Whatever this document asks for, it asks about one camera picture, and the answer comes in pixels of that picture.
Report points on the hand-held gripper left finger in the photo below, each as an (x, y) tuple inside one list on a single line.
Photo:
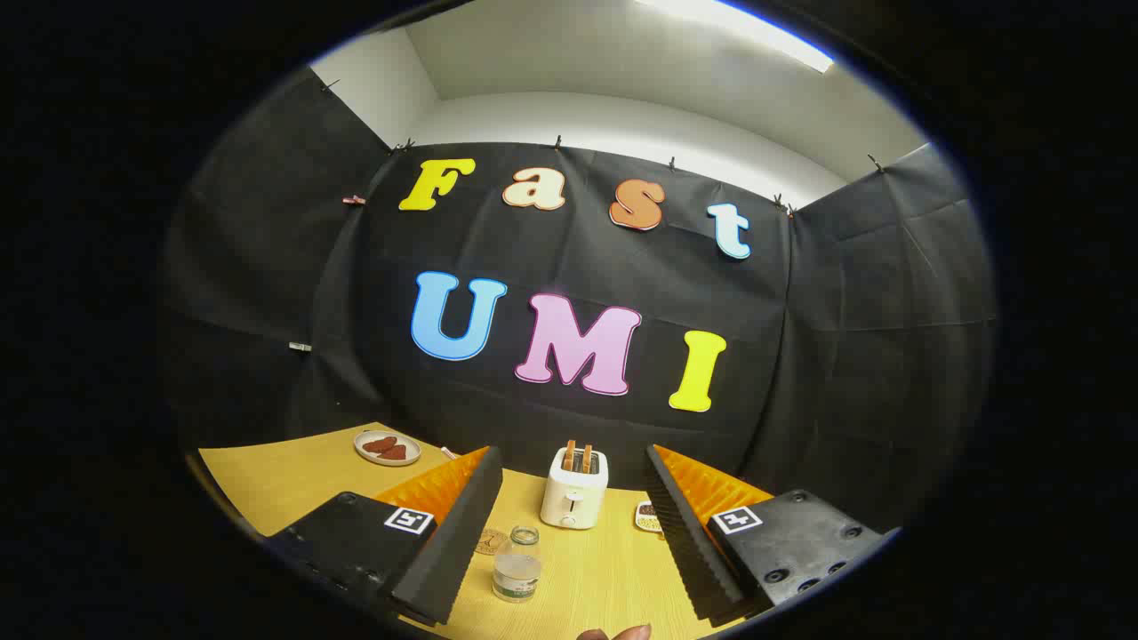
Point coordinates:
[(444, 560)]

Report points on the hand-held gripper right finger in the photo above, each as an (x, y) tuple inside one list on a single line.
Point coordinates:
[(689, 551)]

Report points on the round wooden coaster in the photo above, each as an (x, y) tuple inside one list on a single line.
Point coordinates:
[(487, 542)]

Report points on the clear plastic juice bottle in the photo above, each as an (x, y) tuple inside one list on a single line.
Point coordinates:
[(516, 573)]

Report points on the small white divided tray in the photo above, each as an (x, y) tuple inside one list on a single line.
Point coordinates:
[(647, 517)]

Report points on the wooden table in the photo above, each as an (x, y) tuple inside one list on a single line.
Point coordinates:
[(587, 569)]

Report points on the red meat slice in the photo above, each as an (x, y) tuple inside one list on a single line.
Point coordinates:
[(378, 444), (395, 453)]

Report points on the white toaster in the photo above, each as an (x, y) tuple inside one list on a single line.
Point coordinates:
[(573, 498)]

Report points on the small white plate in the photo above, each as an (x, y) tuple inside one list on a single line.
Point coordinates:
[(369, 455)]

